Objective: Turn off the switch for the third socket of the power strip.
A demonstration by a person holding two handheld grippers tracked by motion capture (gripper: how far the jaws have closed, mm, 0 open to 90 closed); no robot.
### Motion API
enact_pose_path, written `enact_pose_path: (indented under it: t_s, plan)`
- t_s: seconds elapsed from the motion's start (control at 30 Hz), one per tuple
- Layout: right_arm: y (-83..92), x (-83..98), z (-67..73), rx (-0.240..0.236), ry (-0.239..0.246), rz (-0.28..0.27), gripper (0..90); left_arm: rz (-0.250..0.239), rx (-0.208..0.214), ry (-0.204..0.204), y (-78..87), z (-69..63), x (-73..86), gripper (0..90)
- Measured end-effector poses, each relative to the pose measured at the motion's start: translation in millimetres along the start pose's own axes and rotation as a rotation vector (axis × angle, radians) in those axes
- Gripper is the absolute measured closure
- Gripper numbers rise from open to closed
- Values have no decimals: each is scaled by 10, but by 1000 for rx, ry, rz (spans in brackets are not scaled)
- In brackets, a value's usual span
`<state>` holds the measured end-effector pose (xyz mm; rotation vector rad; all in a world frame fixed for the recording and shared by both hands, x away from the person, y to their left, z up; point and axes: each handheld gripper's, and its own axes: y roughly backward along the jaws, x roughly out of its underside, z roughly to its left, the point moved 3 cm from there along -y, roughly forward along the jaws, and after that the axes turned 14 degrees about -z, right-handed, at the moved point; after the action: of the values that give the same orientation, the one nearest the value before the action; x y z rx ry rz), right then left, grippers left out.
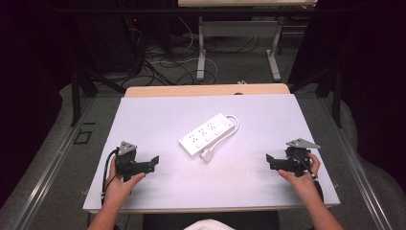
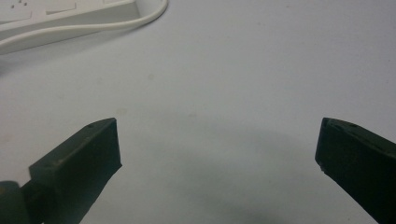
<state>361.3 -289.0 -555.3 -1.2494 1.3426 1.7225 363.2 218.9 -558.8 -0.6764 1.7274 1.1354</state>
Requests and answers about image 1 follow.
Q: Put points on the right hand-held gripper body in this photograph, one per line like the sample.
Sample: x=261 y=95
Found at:
x=299 y=156

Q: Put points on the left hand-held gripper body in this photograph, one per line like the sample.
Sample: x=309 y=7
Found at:
x=127 y=156

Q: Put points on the person's right hand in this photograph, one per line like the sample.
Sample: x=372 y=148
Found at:
x=301 y=185

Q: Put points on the person's left hand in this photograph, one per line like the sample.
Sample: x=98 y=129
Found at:
x=119 y=188

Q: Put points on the white power plug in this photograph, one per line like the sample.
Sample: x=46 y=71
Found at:
x=207 y=156

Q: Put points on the white table mat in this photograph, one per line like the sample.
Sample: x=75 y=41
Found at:
x=223 y=182

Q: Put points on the white power strip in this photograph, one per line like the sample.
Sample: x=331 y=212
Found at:
x=206 y=134

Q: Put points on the person's dark lap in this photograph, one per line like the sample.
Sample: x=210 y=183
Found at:
x=255 y=221

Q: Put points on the black metal stand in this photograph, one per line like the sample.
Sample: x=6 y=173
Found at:
x=335 y=92
x=76 y=92

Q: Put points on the person's white clothing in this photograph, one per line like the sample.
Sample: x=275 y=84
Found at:
x=209 y=225

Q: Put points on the dark equipment cabinet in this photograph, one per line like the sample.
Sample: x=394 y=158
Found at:
x=108 y=41

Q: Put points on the white-legged desk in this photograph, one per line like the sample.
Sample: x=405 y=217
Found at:
x=245 y=28

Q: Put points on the aluminium floor rail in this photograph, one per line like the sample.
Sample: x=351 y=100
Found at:
x=354 y=163
x=48 y=172

